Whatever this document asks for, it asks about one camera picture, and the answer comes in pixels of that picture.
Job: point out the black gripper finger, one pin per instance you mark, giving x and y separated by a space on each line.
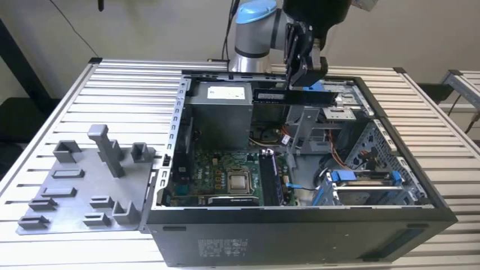
289 45
309 70

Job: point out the grey power supply unit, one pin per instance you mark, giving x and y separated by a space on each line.
221 123

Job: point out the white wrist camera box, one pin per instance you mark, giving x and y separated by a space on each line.
365 4

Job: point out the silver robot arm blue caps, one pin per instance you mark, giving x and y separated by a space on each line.
254 33

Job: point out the blue disk carrier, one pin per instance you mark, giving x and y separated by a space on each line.
342 176
316 85

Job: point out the black chair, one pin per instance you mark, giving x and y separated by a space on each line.
434 92

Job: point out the black graphics card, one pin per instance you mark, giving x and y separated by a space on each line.
232 200

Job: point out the grey metal drive cage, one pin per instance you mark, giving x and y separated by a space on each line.
305 118

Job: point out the black wall antenna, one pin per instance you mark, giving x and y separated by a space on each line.
100 5

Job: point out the black PC case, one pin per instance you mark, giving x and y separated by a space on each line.
300 242

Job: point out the silver CPU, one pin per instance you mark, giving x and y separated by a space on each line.
238 183

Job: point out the black desk frame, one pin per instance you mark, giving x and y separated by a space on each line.
22 118

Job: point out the dark RAM stick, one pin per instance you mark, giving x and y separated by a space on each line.
270 180
269 97

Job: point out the green motherboard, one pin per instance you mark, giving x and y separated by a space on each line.
204 171

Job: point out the metal slat side table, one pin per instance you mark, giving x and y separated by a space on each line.
464 81

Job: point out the grey parts rack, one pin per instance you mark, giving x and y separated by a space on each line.
93 180

